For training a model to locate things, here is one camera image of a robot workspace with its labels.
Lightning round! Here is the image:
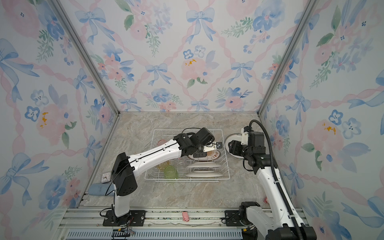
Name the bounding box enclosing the yellow plastic cup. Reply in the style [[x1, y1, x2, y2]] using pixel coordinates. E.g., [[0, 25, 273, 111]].
[[157, 161, 170, 171]]

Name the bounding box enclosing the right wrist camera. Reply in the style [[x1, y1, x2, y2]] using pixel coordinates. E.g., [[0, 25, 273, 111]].
[[241, 126, 249, 145]]

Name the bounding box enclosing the white plate red text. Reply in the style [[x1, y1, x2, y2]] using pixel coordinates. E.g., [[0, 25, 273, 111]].
[[225, 134, 242, 151]]

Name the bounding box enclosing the green rimmed plate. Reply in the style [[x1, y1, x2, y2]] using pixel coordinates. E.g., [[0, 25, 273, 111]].
[[226, 150, 244, 160]]

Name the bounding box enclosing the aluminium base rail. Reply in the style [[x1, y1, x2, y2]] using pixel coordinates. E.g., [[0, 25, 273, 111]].
[[53, 207, 264, 240]]

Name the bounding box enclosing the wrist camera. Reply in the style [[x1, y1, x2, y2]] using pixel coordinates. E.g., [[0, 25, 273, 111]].
[[241, 126, 249, 145], [203, 142, 223, 152]]

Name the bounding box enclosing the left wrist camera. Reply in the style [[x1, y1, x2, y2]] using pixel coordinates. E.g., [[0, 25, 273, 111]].
[[203, 142, 223, 152]]

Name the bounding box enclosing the green plastic cup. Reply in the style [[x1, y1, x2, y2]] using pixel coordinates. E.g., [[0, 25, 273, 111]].
[[164, 166, 179, 180]]

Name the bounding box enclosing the small white clock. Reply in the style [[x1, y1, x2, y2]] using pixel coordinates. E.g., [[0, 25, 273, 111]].
[[101, 173, 112, 184]]

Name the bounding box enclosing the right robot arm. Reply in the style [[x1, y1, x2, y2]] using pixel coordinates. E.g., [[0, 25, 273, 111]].
[[225, 132, 317, 240]]

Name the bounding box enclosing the pink plastic cup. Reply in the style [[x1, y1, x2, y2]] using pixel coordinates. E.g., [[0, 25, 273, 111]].
[[158, 140, 167, 146]]

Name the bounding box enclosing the white wire dish rack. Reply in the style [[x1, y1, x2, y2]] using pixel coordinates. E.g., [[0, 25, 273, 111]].
[[144, 129, 230, 182]]

